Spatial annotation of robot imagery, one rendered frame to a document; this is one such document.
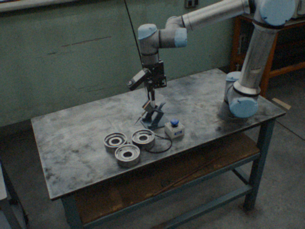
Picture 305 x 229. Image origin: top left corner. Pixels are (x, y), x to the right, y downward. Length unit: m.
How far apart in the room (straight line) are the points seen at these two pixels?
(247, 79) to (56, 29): 1.85
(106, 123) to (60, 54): 1.39
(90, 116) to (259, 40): 0.90
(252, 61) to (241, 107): 0.20
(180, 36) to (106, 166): 0.61
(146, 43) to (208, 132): 0.52
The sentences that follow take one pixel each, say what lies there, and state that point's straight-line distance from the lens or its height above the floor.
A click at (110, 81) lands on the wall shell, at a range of 3.01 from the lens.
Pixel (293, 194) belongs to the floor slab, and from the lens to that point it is 2.35.
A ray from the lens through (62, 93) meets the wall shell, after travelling 2.93.
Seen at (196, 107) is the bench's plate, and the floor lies 0.80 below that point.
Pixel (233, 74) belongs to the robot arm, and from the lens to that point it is 1.45.
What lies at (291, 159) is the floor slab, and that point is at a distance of 2.62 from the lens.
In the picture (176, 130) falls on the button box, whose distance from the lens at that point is 1.35.
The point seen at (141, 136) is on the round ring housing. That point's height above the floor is 0.82.
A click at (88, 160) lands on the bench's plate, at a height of 0.80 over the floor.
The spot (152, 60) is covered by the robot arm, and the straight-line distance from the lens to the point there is 1.21.
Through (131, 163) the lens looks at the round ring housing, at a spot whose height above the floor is 0.82.
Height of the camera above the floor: 1.67
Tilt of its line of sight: 35 degrees down
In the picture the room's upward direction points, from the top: 3 degrees counter-clockwise
